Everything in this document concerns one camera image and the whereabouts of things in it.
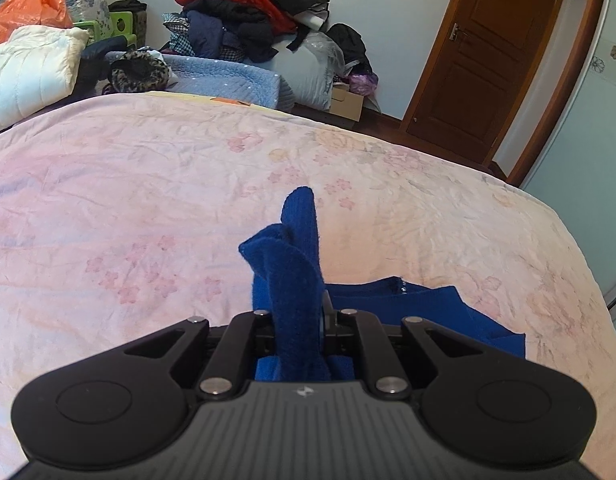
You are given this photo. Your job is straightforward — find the blue knit top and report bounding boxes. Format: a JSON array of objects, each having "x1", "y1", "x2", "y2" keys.
[{"x1": 238, "y1": 186, "x2": 528, "y2": 383}]

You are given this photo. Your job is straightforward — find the light blue dotted blanket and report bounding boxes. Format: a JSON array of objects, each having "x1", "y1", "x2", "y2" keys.
[{"x1": 160, "y1": 54, "x2": 296, "y2": 111}]

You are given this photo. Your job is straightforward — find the green plastic stool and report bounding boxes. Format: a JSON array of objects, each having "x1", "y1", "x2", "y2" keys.
[{"x1": 74, "y1": 9, "x2": 148, "y2": 48}]

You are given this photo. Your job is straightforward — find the pile of dark clothes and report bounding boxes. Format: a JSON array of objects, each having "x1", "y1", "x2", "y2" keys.
[{"x1": 163, "y1": 0, "x2": 333, "y2": 63}]

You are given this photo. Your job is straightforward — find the black bag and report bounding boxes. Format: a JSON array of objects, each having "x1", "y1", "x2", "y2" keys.
[{"x1": 327, "y1": 22, "x2": 373, "y2": 76}]

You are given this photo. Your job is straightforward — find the dark jacket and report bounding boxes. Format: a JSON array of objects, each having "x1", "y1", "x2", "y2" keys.
[{"x1": 78, "y1": 36, "x2": 133, "y2": 96}]

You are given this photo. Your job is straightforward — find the leopard print cloth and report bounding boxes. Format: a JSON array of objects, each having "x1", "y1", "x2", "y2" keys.
[{"x1": 108, "y1": 47, "x2": 171, "y2": 95}]

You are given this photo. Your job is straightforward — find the clear plastic bag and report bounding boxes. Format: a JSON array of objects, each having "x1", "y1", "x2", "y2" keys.
[{"x1": 300, "y1": 30, "x2": 346, "y2": 78}]

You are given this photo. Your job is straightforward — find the orange plastic bag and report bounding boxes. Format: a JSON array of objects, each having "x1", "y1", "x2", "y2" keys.
[{"x1": 0, "y1": 0, "x2": 74, "y2": 56}]

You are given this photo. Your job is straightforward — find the brown wooden door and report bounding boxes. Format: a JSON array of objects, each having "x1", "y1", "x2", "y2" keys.
[{"x1": 400, "y1": 0, "x2": 611, "y2": 186}]

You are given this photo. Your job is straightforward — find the cardboard box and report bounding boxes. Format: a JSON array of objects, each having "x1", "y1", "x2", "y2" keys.
[{"x1": 330, "y1": 84, "x2": 366, "y2": 122}]

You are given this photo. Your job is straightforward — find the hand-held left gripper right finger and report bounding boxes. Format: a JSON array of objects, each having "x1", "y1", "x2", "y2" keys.
[{"x1": 319, "y1": 299, "x2": 482, "y2": 398}]

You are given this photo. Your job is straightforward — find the pink floral bedsheet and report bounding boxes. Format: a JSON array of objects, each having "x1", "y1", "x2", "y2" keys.
[{"x1": 0, "y1": 91, "x2": 616, "y2": 480}]

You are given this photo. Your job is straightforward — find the pale blue wardrobe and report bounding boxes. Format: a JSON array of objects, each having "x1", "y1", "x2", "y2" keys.
[{"x1": 520, "y1": 0, "x2": 616, "y2": 311}]

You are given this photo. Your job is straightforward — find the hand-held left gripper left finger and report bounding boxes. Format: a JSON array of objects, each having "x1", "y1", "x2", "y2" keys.
[{"x1": 124, "y1": 311, "x2": 277, "y2": 397}]

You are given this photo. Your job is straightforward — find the purple plastic bag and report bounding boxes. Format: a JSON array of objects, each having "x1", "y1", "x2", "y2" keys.
[{"x1": 348, "y1": 72, "x2": 379, "y2": 95}]

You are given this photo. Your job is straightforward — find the white puffer jacket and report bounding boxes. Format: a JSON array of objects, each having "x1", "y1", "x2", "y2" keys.
[{"x1": 0, "y1": 26, "x2": 91, "y2": 136}]

